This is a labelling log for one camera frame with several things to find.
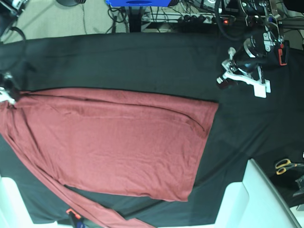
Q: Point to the red long-sleeve T-shirt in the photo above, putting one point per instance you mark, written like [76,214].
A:
[109,141]

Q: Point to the orange clamp at bottom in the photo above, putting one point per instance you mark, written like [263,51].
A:
[73,213]

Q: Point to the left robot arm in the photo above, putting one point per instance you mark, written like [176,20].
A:
[265,37]

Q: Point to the white foam block left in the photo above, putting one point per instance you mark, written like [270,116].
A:
[13,212]

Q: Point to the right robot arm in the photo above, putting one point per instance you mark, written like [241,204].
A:
[10,11]

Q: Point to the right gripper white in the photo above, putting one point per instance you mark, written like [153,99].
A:
[9,92]

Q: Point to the yellow-handled scissors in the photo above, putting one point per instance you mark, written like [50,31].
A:
[284,165]

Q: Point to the blue plastic bin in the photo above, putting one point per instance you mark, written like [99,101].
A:
[138,3]

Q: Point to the white foam block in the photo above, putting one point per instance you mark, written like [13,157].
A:
[254,203]
[13,212]

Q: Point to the black metal bracket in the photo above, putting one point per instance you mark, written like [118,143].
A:
[300,184]

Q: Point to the white foam block right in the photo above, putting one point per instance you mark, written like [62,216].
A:
[254,203]

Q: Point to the orange and black clamp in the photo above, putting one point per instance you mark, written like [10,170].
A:
[283,53]

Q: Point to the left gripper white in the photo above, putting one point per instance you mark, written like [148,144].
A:
[241,68]

